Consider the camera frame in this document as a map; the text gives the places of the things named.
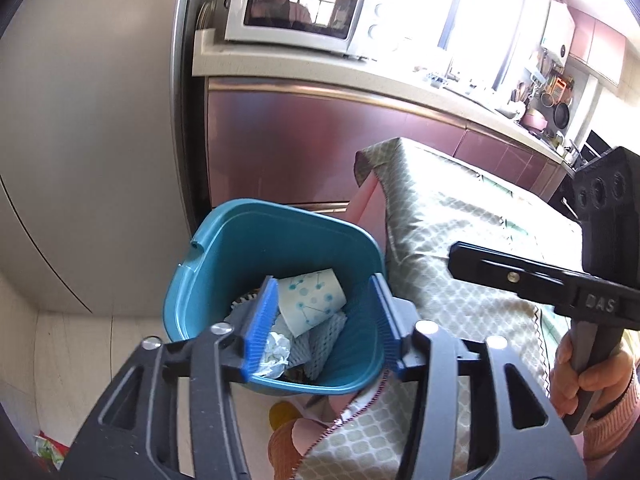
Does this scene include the grey foam fruit net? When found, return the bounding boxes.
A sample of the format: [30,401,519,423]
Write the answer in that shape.
[272,310,348,381]

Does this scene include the kitchen window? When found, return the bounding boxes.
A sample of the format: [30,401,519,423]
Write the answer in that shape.
[440,0,532,91]

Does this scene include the blue plastic bin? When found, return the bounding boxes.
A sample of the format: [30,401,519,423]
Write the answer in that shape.
[162,198,387,397]

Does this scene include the silver refrigerator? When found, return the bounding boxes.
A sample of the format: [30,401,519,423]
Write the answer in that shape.
[0,0,211,316]

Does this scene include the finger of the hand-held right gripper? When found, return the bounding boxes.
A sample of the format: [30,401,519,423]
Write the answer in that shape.
[447,241,576,312]

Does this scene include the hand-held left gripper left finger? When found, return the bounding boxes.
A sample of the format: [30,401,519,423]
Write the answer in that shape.
[60,276,279,480]

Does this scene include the person's right hand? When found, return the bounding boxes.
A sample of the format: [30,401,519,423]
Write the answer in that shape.
[550,332,638,418]

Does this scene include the black kitchen appliance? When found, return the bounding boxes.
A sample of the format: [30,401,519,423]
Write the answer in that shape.
[584,131,615,159]

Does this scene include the pink wall cabinets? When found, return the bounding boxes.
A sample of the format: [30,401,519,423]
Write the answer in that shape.
[567,7,628,86]

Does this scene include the white blue-dotted paper cup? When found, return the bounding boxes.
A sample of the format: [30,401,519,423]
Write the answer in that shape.
[276,268,347,338]

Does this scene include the brown ribbed cloth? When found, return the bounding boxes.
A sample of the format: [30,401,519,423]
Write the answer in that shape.
[267,420,312,480]

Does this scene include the green snack packet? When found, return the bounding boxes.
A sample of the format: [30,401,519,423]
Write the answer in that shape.
[34,432,68,466]

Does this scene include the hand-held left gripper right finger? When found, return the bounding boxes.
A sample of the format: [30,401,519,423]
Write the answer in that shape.
[369,272,586,480]

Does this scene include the yellow round object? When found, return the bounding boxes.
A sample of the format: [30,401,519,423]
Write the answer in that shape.
[269,400,302,432]

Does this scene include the white microwave oven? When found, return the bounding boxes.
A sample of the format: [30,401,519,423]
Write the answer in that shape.
[223,0,382,58]

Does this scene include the person's right forearm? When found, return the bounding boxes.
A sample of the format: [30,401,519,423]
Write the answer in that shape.
[580,360,640,463]

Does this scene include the pink under cloth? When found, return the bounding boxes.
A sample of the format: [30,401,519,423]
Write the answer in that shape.
[345,172,390,255]

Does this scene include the green checked tablecloth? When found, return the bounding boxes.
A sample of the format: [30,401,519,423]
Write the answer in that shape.
[300,137,586,480]

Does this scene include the white tissue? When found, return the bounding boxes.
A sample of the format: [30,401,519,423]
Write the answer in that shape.
[255,331,292,378]

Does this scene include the white kitchen countertop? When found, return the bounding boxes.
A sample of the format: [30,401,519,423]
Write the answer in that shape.
[192,27,576,166]

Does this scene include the maroon kitchen cabinet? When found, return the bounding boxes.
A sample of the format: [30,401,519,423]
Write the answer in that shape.
[205,77,568,211]

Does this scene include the white water heater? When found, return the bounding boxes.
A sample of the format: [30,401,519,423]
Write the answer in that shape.
[542,0,576,68]

